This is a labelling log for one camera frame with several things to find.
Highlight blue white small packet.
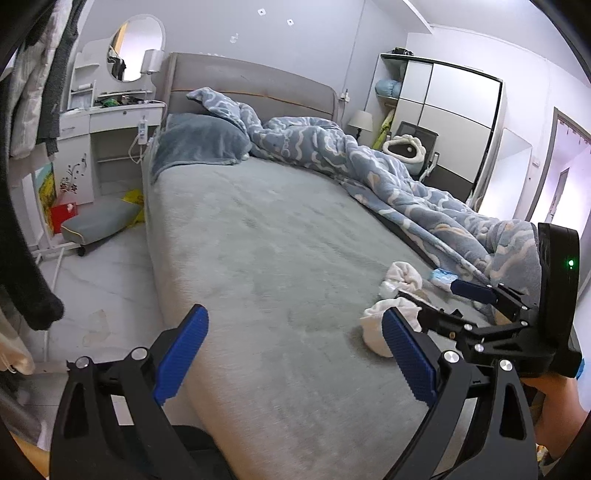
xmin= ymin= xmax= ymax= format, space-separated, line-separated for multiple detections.
xmin=428 ymin=269 xmax=459 ymax=292

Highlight silver wall lamp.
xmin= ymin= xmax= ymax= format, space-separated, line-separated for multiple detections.
xmin=140 ymin=48 xmax=166 ymax=76

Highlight beige hanging garment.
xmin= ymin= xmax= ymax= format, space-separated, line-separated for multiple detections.
xmin=0 ymin=295 xmax=37 ymax=376

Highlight white corded remote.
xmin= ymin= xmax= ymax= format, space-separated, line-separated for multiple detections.
xmin=129 ymin=118 xmax=149 ymax=164

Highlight blue grey pillow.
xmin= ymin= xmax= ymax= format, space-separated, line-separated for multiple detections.
xmin=150 ymin=113 xmax=253 ymax=182

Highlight white shade table lamp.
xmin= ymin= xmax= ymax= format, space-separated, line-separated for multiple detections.
xmin=347 ymin=110 xmax=374 ymax=140

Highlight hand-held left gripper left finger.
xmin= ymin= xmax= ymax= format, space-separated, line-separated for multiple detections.
xmin=50 ymin=304 xmax=209 ymax=480

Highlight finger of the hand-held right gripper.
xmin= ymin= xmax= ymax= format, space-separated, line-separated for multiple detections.
xmin=397 ymin=289 xmax=476 ymax=344
xmin=451 ymin=278 xmax=542 ymax=325

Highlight yellow plastic bag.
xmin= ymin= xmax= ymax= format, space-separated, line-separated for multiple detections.
xmin=121 ymin=188 xmax=145 ymax=230

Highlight white vanity dresser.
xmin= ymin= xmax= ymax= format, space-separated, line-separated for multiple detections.
xmin=54 ymin=14 xmax=168 ymax=207

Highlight yellow painting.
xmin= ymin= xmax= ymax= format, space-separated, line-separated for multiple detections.
xmin=34 ymin=161 xmax=59 ymax=234

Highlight black office chair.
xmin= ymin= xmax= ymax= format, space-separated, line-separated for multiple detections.
xmin=390 ymin=121 xmax=440 ymax=182

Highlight hanging clothes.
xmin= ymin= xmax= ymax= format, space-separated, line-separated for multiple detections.
xmin=0 ymin=55 xmax=65 ymax=331

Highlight orange board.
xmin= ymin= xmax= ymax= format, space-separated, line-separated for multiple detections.
xmin=7 ymin=427 xmax=52 ymax=480

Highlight yellow green clothing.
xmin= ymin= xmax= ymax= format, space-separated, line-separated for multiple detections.
xmin=372 ymin=108 xmax=396 ymax=149

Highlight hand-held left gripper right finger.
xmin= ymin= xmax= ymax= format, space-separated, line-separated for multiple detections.
xmin=382 ymin=308 xmax=541 ymax=480

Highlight blue patterned blanket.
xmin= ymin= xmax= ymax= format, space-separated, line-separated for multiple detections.
xmin=186 ymin=86 xmax=543 ymax=324

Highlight grey fuzzy garment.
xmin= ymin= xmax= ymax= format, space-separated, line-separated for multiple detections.
xmin=34 ymin=0 xmax=85 ymax=156

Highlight oval mirror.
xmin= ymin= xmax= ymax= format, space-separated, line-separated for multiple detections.
xmin=106 ymin=21 xmax=164 ymax=83

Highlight grey bed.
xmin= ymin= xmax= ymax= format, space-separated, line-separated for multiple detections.
xmin=141 ymin=52 xmax=546 ymax=480

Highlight red box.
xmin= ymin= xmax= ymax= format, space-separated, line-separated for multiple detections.
xmin=50 ymin=202 xmax=81 ymax=235

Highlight grey door frame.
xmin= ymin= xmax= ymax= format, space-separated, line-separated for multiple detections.
xmin=526 ymin=107 xmax=591 ymax=232

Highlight white black wardrobe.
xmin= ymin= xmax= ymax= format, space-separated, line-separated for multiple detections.
xmin=367 ymin=52 xmax=505 ymax=205

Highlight person's right hand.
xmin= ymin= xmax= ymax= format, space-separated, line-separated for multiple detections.
xmin=522 ymin=369 xmax=581 ymax=462

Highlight white puffy jacket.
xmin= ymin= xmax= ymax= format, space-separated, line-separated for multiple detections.
xmin=8 ymin=18 xmax=62 ymax=160

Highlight white ring cushion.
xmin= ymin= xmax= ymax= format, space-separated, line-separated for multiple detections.
xmin=382 ymin=134 xmax=426 ymax=176

